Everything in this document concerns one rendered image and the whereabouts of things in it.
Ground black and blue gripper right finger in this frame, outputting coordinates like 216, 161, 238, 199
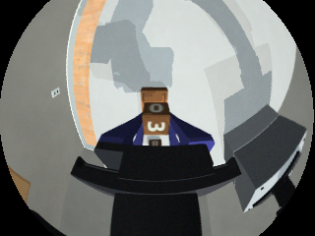
168, 112, 215, 151

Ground brown wooden tray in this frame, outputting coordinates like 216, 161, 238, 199
141, 88, 168, 112

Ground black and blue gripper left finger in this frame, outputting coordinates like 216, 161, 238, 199
98, 112, 144, 146

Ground brown wooden number cube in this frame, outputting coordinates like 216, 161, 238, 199
142, 102, 170, 135
149, 140, 161, 146

